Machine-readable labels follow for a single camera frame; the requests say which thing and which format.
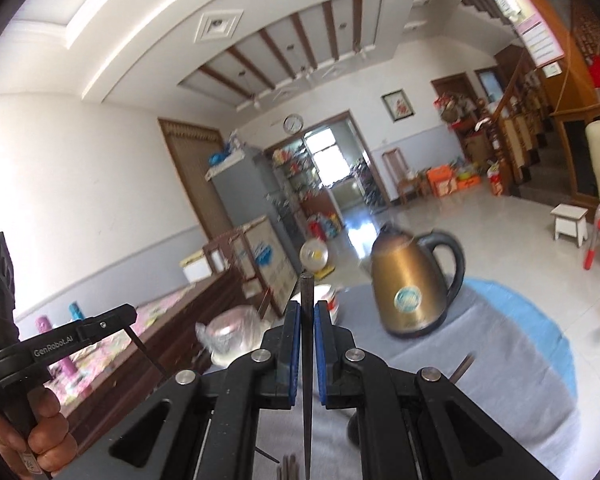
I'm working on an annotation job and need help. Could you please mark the dark wooden chopstick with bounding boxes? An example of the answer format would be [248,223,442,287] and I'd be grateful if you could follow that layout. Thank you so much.
[451,353,477,384]
[299,270,315,480]
[127,325,170,379]

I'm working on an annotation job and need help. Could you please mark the yellow electric fan heater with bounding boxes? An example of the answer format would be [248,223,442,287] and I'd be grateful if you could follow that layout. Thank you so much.
[300,240,337,281]

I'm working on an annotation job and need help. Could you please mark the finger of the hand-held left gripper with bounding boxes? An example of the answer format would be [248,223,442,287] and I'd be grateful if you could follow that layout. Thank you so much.
[0,304,137,386]

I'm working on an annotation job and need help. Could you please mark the wooden pillar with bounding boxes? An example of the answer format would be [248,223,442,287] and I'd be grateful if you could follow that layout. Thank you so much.
[455,0,600,202]

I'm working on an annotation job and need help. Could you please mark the person's left hand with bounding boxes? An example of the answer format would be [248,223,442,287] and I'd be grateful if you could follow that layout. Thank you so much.
[0,387,78,479]

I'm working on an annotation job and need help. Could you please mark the pink bottle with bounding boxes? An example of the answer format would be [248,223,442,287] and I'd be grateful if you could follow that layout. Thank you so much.
[35,315,77,380]

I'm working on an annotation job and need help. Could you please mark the glass display shelf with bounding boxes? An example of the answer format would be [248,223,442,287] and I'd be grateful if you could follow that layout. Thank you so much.
[272,140,327,212]

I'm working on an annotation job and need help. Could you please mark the pink checkered cloth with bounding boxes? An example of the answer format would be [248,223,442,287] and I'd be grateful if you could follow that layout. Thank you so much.
[45,290,201,406]

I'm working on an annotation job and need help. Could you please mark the blue plastic bags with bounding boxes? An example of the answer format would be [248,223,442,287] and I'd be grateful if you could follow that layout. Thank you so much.
[207,146,244,169]

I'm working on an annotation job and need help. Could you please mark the wooden stair railing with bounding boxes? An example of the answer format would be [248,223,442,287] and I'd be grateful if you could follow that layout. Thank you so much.
[489,60,552,187]

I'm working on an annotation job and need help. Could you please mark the white chest freezer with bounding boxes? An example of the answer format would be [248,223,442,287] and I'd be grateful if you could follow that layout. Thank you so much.
[230,215,302,317]

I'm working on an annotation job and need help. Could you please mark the orange cardboard box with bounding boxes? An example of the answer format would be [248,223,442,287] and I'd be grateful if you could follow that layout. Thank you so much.
[426,165,459,196]

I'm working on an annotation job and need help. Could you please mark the light wooden chair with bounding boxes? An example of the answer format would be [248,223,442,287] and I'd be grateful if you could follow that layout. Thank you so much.
[382,147,422,206]

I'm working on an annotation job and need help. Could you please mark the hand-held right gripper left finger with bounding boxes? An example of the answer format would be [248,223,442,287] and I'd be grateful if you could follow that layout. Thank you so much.
[45,300,303,480]

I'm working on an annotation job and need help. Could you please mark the grey refrigerator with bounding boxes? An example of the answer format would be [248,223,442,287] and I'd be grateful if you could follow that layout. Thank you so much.
[205,145,307,247]

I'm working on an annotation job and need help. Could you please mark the brown slatted door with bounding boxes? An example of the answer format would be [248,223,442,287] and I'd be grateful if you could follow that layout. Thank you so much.
[158,118,237,241]

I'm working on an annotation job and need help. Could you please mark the plastic-bagged steel bowl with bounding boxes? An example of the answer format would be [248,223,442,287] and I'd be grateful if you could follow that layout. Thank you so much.
[196,308,269,357]

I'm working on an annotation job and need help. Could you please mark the framed wall picture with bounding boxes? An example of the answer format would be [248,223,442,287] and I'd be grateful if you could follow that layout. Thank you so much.
[381,89,414,122]

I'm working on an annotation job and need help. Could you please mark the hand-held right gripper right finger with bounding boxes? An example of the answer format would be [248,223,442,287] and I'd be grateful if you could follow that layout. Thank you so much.
[314,301,561,480]

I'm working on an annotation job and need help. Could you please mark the blue table cover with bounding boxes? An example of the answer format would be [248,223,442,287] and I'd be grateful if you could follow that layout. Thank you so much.
[460,277,579,403]

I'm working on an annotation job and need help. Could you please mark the dark wooden chair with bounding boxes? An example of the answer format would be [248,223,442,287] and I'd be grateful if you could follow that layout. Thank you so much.
[202,227,272,322]

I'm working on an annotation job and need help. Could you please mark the bronze electric kettle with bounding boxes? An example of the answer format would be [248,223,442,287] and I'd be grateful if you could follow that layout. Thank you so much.
[370,225,467,339]

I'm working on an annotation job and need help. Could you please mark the small white stool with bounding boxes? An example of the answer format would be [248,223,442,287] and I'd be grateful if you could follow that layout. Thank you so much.
[551,203,590,249]

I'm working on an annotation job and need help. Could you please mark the dark wooden sideboard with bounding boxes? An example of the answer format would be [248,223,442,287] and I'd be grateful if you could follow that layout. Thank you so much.
[45,270,281,456]

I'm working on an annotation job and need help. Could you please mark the grey tablecloth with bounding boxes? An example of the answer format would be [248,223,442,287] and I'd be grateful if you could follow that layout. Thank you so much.
[200,285,581,480]

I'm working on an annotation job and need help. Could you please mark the pink wall calendar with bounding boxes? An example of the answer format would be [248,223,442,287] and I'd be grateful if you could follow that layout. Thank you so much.
[490,0,566,69]

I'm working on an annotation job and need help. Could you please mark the hanging bags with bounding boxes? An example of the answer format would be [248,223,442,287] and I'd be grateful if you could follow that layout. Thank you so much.
[432,91,482,127]

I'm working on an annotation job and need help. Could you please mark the bundle of dark chopsticks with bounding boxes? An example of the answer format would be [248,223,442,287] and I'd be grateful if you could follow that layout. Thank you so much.
[259,447,302,480]

